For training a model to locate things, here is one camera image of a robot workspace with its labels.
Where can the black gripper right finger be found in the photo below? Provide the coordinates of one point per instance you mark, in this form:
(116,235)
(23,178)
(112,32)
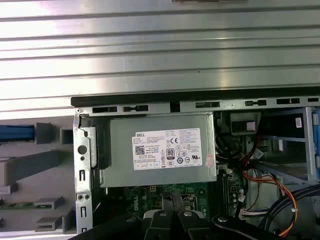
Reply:
(192,227)

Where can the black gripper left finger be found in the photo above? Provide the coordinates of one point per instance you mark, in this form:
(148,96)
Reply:
(155,227)

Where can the hard disk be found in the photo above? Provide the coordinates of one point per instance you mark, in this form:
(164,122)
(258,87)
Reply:
(17,133)

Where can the CPU socket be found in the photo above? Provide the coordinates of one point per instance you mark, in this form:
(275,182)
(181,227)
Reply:
(193,200)

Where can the green motherboard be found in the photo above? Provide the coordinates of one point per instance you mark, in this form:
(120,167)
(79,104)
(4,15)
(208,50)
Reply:
(147,197)

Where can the black RAM slot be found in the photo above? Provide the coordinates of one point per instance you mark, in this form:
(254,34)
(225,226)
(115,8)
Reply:
(227,195)
(221,190)

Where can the grey power supply unit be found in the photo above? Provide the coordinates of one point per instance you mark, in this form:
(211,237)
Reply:
(120,160)

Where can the grey parts rack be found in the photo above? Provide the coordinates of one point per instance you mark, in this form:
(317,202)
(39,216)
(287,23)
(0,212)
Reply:
(37,175)

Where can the black PC case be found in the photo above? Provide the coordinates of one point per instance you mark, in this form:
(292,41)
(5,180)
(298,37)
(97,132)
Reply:
(150,98)

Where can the green RAM stick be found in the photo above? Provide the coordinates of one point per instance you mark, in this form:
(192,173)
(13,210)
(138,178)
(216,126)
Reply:
(17,206)

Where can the metal optical drive cage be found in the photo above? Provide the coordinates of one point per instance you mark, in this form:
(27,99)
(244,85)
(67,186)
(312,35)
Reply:
(308,140)

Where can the blue drive latch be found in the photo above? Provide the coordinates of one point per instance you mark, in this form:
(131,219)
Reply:
(317,135)

